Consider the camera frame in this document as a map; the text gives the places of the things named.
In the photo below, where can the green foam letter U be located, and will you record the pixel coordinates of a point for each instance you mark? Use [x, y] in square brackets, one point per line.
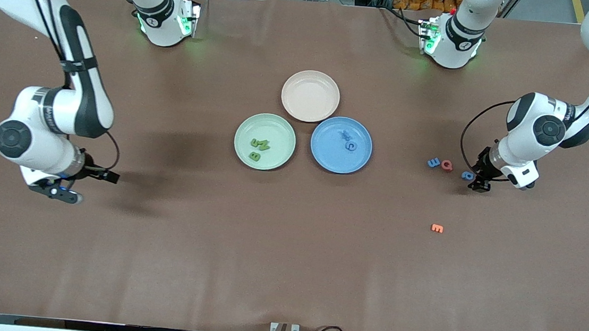
[254, 142]

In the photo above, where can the light green round plate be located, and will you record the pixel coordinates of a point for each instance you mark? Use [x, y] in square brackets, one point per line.
[281, 137]

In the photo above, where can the green foam letter B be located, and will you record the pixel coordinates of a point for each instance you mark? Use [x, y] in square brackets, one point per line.
[254, 156]

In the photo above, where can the green foam letter N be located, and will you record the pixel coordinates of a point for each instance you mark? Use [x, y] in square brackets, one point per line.
[263, 145]

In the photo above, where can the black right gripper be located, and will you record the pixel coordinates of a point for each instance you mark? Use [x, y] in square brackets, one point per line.
[92, 170]

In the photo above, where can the red foam letter Q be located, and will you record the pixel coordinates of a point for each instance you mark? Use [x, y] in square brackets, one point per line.
[447, 165]

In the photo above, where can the blue foam letter a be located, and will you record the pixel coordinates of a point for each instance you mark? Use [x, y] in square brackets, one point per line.
[467, 175]

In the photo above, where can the blue foam letter E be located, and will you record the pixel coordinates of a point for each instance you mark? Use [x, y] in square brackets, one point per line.
[433, 162]

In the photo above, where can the blue round plate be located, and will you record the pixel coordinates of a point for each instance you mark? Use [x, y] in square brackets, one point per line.
[332, 155]

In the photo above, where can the beige round plate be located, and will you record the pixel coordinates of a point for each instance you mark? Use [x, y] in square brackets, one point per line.
[310, 96]

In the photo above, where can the brown table cover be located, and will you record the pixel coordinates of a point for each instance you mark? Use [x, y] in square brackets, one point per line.
[287, 250]

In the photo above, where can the blue foam letter C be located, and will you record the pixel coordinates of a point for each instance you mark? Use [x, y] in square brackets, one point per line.
[351, 146]

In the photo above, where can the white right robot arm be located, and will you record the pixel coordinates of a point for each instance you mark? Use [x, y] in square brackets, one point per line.
[39, 154]

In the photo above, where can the orange foam letter E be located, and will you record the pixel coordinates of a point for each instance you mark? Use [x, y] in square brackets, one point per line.
[436, 228]

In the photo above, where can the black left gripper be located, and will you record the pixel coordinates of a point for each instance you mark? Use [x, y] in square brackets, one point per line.
[484, 168]

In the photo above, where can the blue foam letter X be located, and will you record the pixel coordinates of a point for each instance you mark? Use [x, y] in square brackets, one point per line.
[346, 135]

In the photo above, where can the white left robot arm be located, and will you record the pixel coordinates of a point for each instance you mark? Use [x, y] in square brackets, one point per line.
[520, 148]

